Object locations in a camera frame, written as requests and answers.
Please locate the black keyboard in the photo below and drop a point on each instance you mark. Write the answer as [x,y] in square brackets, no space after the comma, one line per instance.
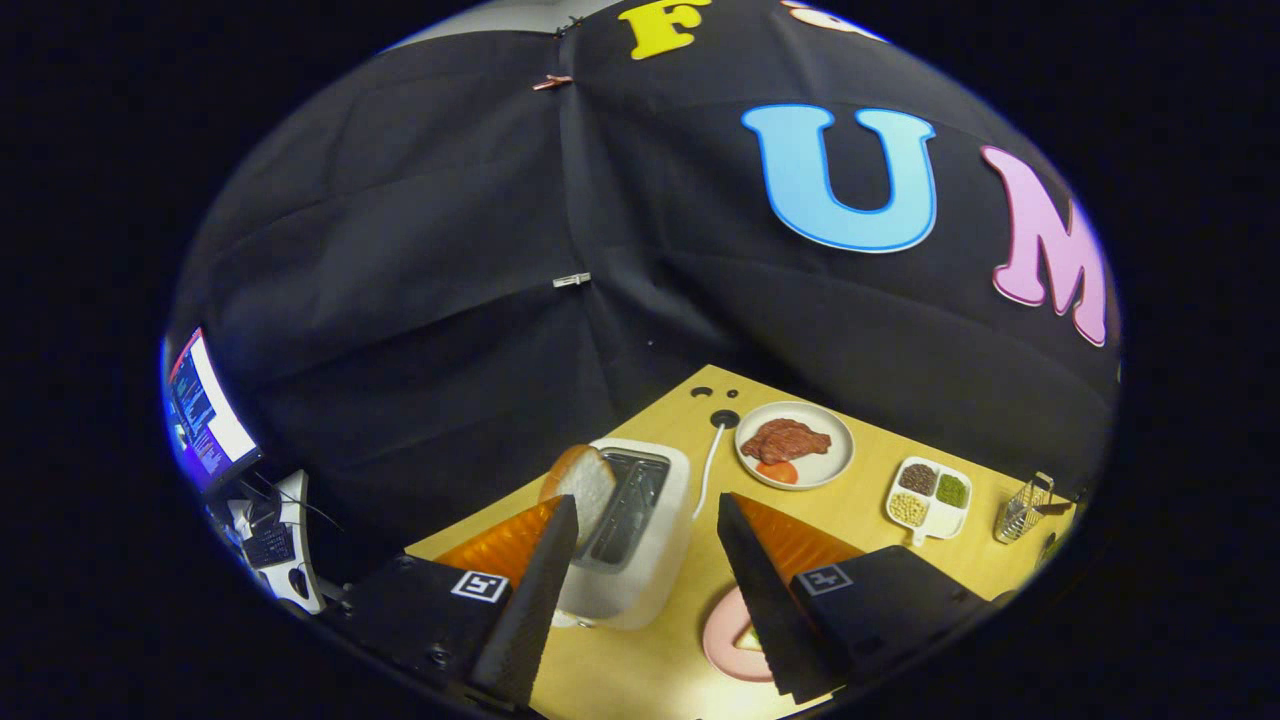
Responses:
[268,545]

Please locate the white side table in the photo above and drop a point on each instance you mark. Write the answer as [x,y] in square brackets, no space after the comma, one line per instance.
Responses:
[290,500]

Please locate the black backdrop cloth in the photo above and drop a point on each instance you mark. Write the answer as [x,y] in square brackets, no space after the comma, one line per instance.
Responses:
[450,250]

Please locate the pink cloth clip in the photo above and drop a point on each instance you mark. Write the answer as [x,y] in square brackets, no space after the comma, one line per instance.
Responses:
[552,81]

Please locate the computer monitor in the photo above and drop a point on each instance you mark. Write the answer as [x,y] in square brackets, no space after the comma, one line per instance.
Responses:
[210,410]

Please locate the toasted bread slice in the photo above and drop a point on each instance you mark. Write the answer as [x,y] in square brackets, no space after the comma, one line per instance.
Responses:
[585,485]

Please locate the orange tomato slice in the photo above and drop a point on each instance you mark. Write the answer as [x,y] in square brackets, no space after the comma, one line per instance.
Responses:
[777,473]

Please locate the pink plate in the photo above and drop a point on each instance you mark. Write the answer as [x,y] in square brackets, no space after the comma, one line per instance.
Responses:
[720,640]

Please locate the white round plate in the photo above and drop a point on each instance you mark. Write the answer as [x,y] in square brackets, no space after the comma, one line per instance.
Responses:
[830,465]

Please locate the white cloth clip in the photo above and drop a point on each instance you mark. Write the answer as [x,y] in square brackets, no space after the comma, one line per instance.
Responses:
[571,280]

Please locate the green lettuce leaf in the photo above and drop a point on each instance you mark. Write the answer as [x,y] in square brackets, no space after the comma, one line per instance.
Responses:
[750,640]

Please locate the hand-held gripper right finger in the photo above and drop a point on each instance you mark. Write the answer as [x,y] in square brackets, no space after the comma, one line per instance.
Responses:
[765,610]

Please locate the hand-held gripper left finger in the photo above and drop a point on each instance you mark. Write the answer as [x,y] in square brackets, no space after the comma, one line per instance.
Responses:
[535,600]

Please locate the divided white bean dish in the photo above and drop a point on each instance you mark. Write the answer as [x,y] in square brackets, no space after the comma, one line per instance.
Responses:
[930,520]

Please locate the brown meat slice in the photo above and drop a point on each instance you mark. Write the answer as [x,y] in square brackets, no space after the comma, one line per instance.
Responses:
[785,440]

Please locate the white toaster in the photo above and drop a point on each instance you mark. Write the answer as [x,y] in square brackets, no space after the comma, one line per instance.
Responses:
[660,560]

